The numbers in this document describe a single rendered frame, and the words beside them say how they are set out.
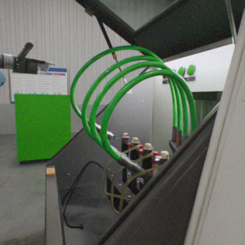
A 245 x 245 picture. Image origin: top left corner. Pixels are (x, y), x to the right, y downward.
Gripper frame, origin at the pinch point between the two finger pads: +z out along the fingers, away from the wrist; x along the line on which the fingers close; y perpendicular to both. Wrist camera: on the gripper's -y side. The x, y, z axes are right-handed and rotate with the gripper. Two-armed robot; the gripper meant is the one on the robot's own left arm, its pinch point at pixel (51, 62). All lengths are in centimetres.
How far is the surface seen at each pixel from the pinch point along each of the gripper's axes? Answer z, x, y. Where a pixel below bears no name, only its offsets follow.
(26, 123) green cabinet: 47, -250, 104
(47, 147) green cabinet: 80, -233, 148
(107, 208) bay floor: 0, 67, 54
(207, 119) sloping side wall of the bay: -7, 102, 9
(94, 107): -19, 81, 11
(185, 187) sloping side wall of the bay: -13, 104, 21
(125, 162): -17, 92, 20
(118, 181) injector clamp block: -3, 74, 38
